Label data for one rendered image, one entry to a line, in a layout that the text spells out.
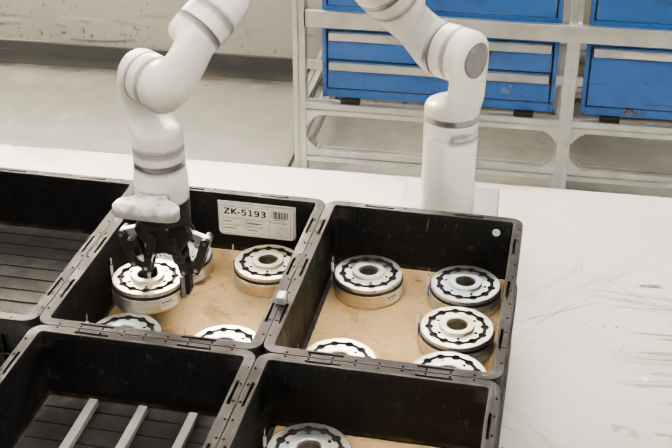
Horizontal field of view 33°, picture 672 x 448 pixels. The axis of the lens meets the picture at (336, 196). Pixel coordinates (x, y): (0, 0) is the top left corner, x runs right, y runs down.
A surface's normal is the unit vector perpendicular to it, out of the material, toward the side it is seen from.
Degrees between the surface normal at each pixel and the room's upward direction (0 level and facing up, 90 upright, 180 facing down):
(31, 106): 0
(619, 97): 90
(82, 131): 0
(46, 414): 0
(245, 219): 90
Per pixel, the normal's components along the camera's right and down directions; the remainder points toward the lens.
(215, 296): 0.00, -0.88
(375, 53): -0.18, 0.47
